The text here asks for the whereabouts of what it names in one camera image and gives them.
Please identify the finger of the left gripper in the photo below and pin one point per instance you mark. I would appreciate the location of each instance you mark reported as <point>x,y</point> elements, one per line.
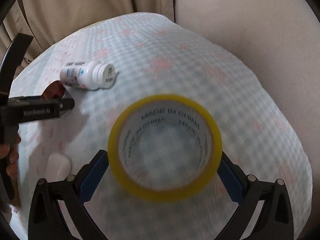
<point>13,58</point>

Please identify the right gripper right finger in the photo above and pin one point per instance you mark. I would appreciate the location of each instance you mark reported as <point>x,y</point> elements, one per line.
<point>275,219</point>

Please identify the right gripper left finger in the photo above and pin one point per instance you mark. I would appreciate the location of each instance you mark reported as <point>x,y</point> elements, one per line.
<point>46,220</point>

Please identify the red lidded jar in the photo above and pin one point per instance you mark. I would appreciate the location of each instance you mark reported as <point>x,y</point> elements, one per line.
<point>55,90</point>

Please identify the white earbuds case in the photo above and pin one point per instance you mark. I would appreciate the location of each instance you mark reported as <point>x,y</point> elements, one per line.
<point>58,167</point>

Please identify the white pill bottle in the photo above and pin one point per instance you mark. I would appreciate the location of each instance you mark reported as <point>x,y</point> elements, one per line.
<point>89,75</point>

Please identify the yellow tape roll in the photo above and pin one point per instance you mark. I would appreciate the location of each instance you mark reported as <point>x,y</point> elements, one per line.
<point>164,148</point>

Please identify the person left hand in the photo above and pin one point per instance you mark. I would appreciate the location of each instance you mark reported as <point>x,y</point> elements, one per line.
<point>12,156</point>

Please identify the beige curtain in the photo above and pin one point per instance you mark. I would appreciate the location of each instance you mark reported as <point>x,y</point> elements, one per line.
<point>49,21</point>

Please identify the checkered floral bed sheet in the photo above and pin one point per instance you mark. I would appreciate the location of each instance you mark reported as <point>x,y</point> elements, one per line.
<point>152,55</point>

